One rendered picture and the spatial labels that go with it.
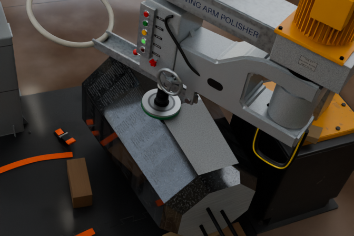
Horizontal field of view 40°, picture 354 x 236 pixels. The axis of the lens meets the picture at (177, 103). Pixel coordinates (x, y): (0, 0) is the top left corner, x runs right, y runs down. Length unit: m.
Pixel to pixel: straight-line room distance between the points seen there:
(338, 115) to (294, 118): 0.93
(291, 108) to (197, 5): 0.58
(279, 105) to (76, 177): 1.57
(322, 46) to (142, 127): 1.22
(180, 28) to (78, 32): 2.40
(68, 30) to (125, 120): 1.87
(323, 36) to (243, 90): 0.48
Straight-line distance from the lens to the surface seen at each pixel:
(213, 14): 2.04
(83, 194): 3.14
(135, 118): 2.77
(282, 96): 2.09
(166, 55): 2.31
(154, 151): 2.63
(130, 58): 2.66
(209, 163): 2.51
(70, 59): 4.22
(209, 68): 2.20
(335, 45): 1.90
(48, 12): 4.75
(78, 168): 3.26
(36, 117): 3.74
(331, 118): 3.01
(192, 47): 2.23
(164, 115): 2.61
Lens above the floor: 2.73
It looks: 44 degrees down
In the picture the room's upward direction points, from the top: 10 degrees clockwise
